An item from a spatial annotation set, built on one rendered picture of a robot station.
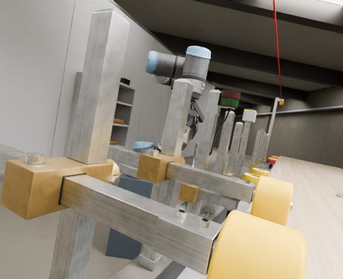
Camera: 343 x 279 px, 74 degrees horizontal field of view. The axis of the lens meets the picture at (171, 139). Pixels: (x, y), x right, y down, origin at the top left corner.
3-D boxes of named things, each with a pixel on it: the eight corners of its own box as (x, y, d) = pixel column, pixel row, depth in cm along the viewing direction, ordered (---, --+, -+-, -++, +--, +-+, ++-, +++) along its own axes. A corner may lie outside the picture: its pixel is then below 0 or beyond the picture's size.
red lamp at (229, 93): (218, 96, 71) (219, 88, 71) (222, 99, 76) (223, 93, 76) (237, 98, 68) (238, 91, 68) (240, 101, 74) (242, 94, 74)
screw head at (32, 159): (17, 162, 24) (19, 151, 24) (37, 161, 26) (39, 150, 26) (29, 167, 23) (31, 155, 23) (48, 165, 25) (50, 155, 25)
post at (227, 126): (203, 218, 99) (225, 109, 96) (206, 216, 102) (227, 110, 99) (211, 221, 98) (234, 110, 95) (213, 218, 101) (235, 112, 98)
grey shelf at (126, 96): (60, 174, 343) (76, 71, 334) (103, 168, 424) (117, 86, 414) (81, 181, 323) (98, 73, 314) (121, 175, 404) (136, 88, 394)
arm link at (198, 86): (188, 84, 90) (210, 85, 84) (186, 96, 90) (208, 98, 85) (176, 77, 83) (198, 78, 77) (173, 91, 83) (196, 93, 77)
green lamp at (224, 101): (216, 103, 71) (217, 97, 71) (221, 107, 77) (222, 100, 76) (235, 106, 69) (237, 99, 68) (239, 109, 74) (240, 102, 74)
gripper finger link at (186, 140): (174, 149, 83) (179, 125, 82) (183, 150, 87) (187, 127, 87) (181, 151, 81) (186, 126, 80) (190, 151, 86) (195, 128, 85)
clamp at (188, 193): (177, 199, 70) (181, 182, 69) (193, 191, 82) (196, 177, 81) (194, 204, 67) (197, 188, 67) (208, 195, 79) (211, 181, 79)
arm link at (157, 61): (154, 65, 154) (147, 44, 88) (172, 69, 155) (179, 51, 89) (151, 82, 157) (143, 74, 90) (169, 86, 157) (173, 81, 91)
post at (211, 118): (182, 229, 77) (209, 88, 74) (186, 226, 80) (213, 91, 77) (191, 233, 75) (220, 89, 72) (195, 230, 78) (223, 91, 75)
